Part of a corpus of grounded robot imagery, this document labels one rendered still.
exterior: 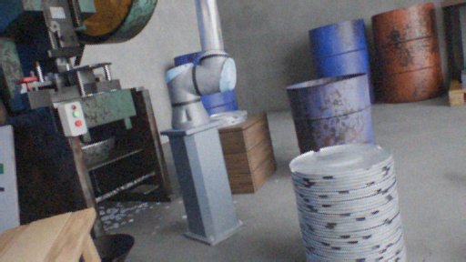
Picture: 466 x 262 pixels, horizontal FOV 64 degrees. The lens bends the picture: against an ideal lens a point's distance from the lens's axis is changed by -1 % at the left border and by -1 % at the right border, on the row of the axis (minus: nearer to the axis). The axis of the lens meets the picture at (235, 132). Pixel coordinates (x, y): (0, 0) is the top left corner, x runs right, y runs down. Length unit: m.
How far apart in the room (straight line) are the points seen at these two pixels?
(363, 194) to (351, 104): 0.90
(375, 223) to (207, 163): 0.65
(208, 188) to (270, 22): 3.74
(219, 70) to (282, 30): 3.57
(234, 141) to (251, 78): 3.30
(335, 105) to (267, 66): 3.23
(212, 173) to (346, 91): 0.78
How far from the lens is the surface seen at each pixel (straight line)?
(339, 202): 1.03
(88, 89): 1.96
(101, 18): 2.41
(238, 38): 5.20
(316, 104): 1.86
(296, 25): 4.85
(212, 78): 1.38
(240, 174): 1.93
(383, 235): 1.10
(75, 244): 0.91
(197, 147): 1.40
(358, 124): 1.92
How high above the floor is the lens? 0.63
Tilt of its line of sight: 9 degrees down
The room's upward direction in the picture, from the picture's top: 11 degrees counter-clockwise
